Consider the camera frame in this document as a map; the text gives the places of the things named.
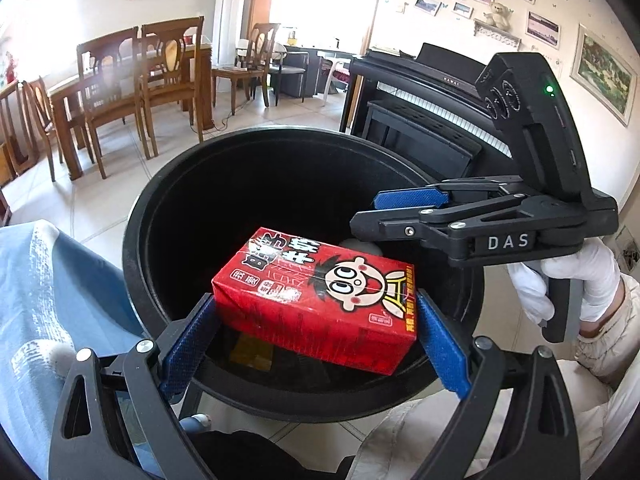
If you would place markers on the red cartoon milk carton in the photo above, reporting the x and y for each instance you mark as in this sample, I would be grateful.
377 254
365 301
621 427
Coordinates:
300 300

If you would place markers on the blue printed cloth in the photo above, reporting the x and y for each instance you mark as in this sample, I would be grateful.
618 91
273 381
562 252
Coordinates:
75 285

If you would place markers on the yellow jar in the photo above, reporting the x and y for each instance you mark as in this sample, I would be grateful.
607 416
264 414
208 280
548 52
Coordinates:
291 36

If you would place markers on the cream teddy bear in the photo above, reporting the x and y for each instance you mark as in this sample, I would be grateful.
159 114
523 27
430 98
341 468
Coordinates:
499 14

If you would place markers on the dark wooden furniture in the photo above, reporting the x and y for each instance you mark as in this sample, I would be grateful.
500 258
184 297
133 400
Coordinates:
4 205

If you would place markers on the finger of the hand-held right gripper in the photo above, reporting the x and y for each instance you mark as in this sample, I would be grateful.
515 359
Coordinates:
395 230
405 198

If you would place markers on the large pink framed photo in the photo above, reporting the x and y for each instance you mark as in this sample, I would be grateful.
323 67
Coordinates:
542 29

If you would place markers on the black desk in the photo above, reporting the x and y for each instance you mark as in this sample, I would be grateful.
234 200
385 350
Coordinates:
300 72

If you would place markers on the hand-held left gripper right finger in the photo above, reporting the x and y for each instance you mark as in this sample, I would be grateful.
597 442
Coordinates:
442 350

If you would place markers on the black upright piano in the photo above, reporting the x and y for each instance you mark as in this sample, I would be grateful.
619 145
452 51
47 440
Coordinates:
400 77

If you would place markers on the person's right hand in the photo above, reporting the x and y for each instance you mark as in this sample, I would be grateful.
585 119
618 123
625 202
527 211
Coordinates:
602 275

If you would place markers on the red wall ornament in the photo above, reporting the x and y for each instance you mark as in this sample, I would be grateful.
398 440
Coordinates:
10 67

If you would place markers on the wooden dining table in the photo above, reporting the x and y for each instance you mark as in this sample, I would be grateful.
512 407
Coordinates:
73 145

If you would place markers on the pale booklet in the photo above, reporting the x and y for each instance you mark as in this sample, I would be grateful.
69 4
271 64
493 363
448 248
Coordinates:
385 50

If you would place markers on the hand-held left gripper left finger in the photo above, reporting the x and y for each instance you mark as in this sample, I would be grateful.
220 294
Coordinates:
187 347

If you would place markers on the framed landscape painting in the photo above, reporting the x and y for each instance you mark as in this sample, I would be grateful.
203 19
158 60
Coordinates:
602 72

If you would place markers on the person's cream clothing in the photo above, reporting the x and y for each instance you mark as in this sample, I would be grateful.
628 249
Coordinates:
400 430

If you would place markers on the black piano bench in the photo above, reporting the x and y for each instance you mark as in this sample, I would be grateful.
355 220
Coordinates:
425 140

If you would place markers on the white plastic chair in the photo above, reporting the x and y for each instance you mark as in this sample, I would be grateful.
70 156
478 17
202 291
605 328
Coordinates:
332 77

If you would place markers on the black round trash bin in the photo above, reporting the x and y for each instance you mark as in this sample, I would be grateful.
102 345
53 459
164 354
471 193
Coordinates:
250 185

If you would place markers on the yellow packet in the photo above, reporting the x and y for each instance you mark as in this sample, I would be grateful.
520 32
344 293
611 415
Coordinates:
250 355

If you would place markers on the white carved wall shelf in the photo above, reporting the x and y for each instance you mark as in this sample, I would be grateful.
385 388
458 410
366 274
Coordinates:
495 32

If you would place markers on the wooden dining chair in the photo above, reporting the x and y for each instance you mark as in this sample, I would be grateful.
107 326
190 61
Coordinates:
172 42
12 130
107 60
40 110
260 42

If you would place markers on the person's right forearm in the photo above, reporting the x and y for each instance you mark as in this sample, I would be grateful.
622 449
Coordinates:
607 355

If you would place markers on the white standing air conditioner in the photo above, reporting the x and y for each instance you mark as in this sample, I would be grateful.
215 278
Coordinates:
232 15

